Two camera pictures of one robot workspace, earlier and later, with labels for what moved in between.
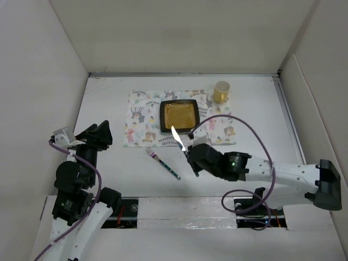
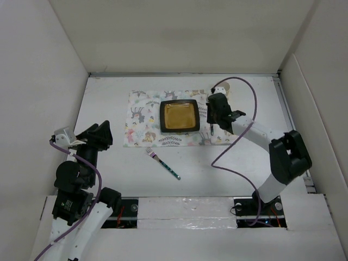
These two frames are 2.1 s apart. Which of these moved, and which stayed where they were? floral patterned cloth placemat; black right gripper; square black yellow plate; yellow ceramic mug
Moved: black right gripper
Stayed: floral patterned cloth placemat; square black yellow plate; yellow ceramic mug
